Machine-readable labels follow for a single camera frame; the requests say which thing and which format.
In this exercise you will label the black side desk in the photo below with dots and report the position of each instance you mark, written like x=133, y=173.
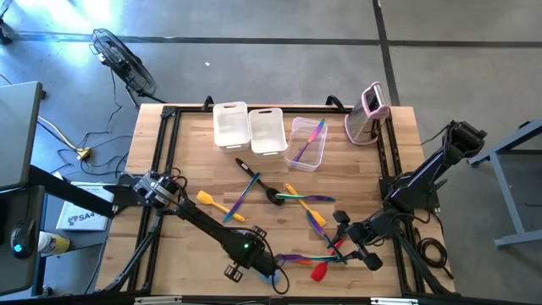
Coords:
x=63, y=190

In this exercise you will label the red silicone spatula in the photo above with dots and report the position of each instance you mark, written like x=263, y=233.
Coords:
x=319, y=272

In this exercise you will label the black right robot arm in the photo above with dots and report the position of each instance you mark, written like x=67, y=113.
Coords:
x=415, y=186

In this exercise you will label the white plastic bin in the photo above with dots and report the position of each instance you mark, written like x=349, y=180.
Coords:
x=230, y=127
x=267, y=133

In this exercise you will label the silver corner bracket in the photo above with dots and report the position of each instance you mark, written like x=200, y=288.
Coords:
x=156, y=301
x=394, y=301

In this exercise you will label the yellow silicone spatula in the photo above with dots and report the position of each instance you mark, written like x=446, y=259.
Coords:
x=319, y=220
x=204, y=197

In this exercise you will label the black slotted spoon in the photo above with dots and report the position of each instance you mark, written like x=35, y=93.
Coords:
x=245, y=167

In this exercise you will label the white box with label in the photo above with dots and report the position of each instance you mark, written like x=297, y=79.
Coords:
x=82, y=216

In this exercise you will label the clear plastic bin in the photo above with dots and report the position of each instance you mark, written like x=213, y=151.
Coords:
x=296, y=163

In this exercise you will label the grey blue table frame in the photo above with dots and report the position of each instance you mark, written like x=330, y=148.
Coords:
x=504, y=186

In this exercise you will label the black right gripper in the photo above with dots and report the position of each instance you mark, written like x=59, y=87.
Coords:
x=364, y=237

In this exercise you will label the yellow white spray can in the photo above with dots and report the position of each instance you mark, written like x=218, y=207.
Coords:
x=55, y=243

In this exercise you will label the yellow power plug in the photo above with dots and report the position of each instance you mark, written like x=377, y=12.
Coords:
x=84, y=153

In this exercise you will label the black floor fan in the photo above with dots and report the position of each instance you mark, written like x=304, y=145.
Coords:
x=123, y=63

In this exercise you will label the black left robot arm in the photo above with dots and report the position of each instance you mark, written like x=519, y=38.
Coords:
x=203, y=220

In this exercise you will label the iridescent rainbow knife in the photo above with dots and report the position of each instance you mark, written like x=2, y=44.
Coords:
x=239, y=203
x=311, y=137
x=315, y=224

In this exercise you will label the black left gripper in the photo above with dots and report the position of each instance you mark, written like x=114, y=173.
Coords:
x=262, y=258

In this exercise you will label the black aluminium rig frame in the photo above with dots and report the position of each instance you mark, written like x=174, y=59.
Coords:
x=309, y=109

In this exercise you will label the black computer mouse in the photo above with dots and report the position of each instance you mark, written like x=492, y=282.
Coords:
x=23, y=239

